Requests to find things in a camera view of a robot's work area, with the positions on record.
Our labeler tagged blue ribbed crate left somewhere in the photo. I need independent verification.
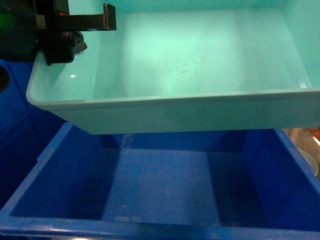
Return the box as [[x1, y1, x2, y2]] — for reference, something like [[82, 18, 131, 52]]
[[0, 60, 65, 206]]

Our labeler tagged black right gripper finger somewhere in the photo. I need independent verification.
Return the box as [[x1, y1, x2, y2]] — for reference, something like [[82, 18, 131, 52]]
[[44, 3, 117, 32]]

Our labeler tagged light turquoise plastic tray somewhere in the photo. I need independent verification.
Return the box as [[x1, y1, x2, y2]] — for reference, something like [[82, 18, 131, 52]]
[[26, 0, 320, 135]]

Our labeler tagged large open blue crate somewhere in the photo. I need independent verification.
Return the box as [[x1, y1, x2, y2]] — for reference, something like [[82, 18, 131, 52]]
[[0, 123, 320, 240]]

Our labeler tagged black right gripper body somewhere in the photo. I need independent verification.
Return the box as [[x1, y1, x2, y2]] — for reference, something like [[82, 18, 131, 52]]
[[33, 0, 88, 66]]

